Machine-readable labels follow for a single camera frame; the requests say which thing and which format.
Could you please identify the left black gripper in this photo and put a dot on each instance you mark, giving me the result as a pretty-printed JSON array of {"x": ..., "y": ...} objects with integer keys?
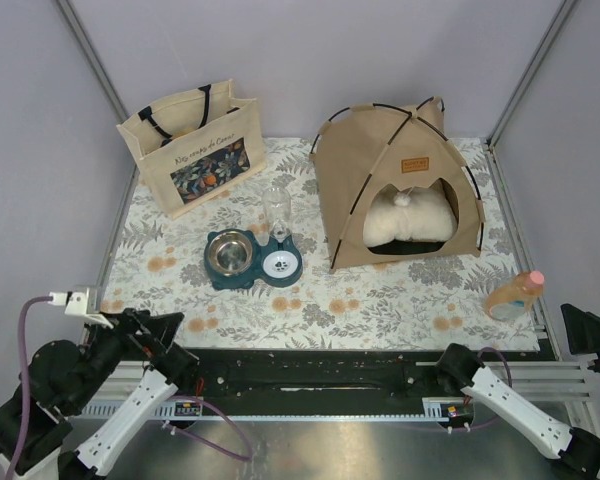
[{"x": 128, "y": 321}]

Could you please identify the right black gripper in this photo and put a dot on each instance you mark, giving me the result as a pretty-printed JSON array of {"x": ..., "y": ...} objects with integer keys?
[{"x": 588, "y": 331}]

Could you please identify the teal pet bowl stand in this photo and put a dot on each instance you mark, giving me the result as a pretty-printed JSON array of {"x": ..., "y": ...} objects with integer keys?
[{"x": 277, "y": 264}]

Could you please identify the stainless steel bowl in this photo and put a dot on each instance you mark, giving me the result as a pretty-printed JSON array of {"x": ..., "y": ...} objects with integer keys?
[{"x": 230, "y": 253}]

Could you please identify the clear plastic water bottle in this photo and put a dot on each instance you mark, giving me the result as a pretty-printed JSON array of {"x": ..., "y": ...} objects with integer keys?
[{"x": 276, "y": 203}]

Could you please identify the cream fluffy pillow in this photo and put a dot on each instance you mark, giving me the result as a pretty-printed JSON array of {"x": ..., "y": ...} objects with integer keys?
[{"x": 428, "y": 218}]

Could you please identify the beige fabric pet tent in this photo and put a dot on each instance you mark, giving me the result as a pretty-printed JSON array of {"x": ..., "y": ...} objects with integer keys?
[{"x": 380, "y": 150}]

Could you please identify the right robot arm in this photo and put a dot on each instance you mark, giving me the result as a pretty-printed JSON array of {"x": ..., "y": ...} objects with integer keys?
[{"x": 572, "y": 451}]

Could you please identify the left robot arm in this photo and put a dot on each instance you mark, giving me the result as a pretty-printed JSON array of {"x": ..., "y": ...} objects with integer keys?
[{"x": 62, "y": 378}]

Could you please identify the pink capped juice bottle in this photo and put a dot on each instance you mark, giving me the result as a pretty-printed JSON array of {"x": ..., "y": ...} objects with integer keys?
[{"x": 511, "y": 300}]

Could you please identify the floral patterned table mat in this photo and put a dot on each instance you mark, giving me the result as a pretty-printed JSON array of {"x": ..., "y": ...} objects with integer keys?
[{"x": 411, "y": 305}]

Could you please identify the beige floral tote bag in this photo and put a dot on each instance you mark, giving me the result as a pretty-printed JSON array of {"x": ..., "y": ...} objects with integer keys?
[{"x": 192, "y": 146}]

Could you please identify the white toy ball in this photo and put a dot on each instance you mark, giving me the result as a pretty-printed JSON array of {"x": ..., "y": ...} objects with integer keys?
[{"x": 401, "y": 200}]

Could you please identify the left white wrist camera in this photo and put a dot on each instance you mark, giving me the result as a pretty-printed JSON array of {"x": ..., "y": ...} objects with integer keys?
[{"x": 81, "y": 303}]

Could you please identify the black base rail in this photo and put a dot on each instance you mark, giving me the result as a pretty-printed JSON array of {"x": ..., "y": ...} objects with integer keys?
[{"x": 267, "y": 383}]

